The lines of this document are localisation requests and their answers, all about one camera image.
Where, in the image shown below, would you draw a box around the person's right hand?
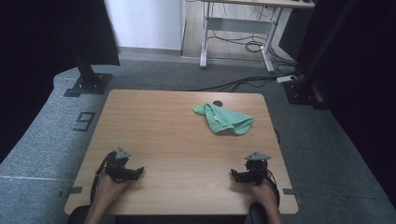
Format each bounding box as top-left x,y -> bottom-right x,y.
247,178 -> 280,209

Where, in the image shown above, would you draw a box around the white power strip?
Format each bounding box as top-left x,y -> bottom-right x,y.
276,75 -> 299,84

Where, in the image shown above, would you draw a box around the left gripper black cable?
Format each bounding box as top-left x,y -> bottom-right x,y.
89,150 -> 117,204

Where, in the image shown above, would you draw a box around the person's leg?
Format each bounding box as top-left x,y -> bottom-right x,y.
66,204 -> 94,224
248,202 -> 269,224

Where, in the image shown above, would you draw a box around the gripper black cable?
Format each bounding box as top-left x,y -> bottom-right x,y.
253,167 -> 280,207
89,150 -> 117,204

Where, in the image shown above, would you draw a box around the coiled black cables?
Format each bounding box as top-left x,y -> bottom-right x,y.
207,29 -> 297,68

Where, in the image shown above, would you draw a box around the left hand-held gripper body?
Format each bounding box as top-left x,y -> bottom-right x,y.
104,147 -> 140,183

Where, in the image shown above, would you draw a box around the white frame desk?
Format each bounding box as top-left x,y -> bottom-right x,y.
186,0 -> 316,75

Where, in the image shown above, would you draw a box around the person's left hand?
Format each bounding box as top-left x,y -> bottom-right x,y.
92,171 -> 133,207

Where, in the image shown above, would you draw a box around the person's right leg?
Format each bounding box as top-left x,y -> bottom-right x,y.
248,202 -> 269,224

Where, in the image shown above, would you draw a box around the black floor cables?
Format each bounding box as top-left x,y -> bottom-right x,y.
190,68 -> 304,93

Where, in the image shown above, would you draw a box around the black metal stand slanted post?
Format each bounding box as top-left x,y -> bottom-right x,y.
282,0 -> 358,110

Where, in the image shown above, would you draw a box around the green microfibre cloth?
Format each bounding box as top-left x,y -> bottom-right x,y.
192,102 -> 256,136

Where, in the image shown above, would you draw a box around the dark curtain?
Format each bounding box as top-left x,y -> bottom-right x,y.
295,0 -> 396,207
0,0 -> 121,164

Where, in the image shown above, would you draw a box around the black box under desk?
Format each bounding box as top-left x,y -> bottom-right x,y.
277,7 -> 309,61

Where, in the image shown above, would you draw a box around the person's left leg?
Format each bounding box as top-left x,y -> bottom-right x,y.
66,204 -> 94,224

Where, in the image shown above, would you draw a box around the black metal stand square base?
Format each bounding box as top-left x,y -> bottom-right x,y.
70,43 -> 114,95

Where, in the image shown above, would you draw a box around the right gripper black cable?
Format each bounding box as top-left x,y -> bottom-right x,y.
253,167 -> 280,207

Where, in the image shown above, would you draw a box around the grey tape strip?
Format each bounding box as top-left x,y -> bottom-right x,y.
282,188 -> 304,199
58,186 -> 84,199

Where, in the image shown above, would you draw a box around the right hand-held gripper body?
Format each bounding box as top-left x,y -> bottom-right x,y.
240,151 -> 272,187

